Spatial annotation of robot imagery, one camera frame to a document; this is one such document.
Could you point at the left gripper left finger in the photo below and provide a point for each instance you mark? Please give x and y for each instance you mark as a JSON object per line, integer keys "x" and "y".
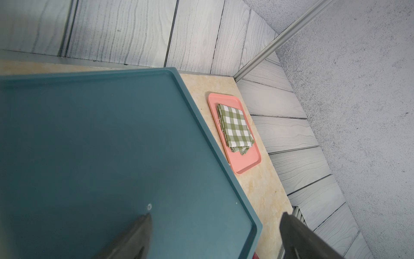
{"x": 132, "y": 243}

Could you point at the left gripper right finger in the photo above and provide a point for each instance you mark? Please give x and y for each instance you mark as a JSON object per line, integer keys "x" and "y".
{"x": 300, "y": 242}

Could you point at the teal drawer cabinet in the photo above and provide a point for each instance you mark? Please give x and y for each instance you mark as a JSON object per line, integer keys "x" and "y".
{"x": 84, "y": 155}

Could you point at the pink plastic tray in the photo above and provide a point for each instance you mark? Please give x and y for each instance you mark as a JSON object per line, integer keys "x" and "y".
{"x": 238, "y": 163}

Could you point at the green checkered cloth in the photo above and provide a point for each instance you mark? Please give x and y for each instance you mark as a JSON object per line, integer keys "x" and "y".
{"x": 236, "y": 132}

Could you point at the right aluminium frame post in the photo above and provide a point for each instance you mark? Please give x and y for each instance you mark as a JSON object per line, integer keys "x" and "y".
{"x": 310, "y": 14}

